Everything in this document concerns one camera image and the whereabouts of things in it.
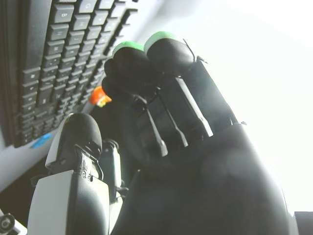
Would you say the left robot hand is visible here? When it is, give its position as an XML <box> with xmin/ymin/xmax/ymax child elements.
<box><xmin>27</xmin><ymin>31</ymin><xmax>299</xmax><ymax>235</ymax></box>

